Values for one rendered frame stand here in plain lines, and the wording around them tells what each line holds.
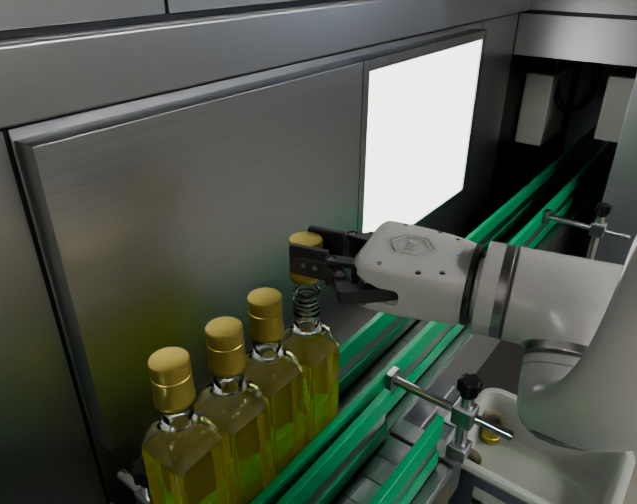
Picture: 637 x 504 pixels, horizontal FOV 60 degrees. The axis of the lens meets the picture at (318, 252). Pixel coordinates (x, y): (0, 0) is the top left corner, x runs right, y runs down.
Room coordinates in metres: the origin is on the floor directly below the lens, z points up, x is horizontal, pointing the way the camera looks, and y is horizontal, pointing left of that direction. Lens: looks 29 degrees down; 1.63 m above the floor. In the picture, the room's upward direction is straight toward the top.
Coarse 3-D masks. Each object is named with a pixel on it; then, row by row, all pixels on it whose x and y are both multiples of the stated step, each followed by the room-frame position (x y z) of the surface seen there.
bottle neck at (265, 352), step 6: (276, 342) 0.43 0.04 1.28; (258, 348) 0.43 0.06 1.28; (264, 348) 0.43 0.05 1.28; (270, 348) 0.43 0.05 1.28; (276, 348) 0.43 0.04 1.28; (258, 354) 0.43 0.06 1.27; (264, 354) 0.43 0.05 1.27; (270, 354) 0.43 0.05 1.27; (276, 354) 0.43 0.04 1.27; (264, 360) 0.43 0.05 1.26; (270, 360) 0.43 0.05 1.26
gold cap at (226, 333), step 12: (216, 324) 0.40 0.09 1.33; (228, 324) 0.40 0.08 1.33; (240, 324) 0.40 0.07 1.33; (216, 336) 0.38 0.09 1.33; (228, 336) 0.38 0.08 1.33; (240, 336) 0.39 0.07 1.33; (216, 348) 0.38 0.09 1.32; (228, 348) 0.38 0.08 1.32; (240, 348) 0.39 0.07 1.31; (216, 360) 0.38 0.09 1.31; (228, 360) 0.38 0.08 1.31; (240, 360) 0.39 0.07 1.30; (216, 372) 0.38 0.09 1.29; (228, 372) 0.38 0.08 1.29; (240, 372) 0.38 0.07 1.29
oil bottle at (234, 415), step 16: (208, 384) 0.40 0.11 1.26; (256, 384) 0.40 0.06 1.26; (208, 400) 0.38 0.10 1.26; (224, 400) 0.38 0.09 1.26; (240, 400) 0.38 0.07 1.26; (256, 400) 0.39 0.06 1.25; (208, 416) 0.37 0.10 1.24; (224, 416) 0.37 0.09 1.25; (240, 416) 0.37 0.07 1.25; (256, 416) 0.38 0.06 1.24; (224, 432) 0.36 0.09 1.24; (240, 432) 0.36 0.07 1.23; (256, 432) 0.38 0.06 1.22; (240, 448) 0.36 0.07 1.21; (256, 448) 0.38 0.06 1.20; (240, 464) 0.36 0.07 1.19; (256, 464) 0.38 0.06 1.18; (272, 464) 0.40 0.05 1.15; (240, 480) 0.36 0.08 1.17; (256, 480) 0.38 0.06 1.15; (240, 496) 0.36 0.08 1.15; (256, 496) 0.38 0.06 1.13
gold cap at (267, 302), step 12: (264, 288) 0.46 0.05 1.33; (252, 300) 0.44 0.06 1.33; (264, 300) 0.44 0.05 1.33; (276, 300) 0.44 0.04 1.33; (252, 312) 0.43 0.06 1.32; (264, 312) 0.43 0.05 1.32; (276, 312) 0.43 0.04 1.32; (252, 324) 0.43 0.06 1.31; (264, 324) 0.43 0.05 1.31; (276, 324) 0.43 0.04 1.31; (252, 336) 0.43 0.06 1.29; (264, 336) 0.43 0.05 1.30; (276, 336) 0.43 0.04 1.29
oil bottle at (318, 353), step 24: (288, 336) 0.48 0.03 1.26; (312, 336) 0.47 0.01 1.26; (336, 336) 0.49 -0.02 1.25; (312, 360) 0.45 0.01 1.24; (336, 360) 0.48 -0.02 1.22; (312, 384) 0.45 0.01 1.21; (336, 384) 0.48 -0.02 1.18; (312, 408) 0.45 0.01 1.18; (336, 408) 0.49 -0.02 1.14; (312, 432) 0.45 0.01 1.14
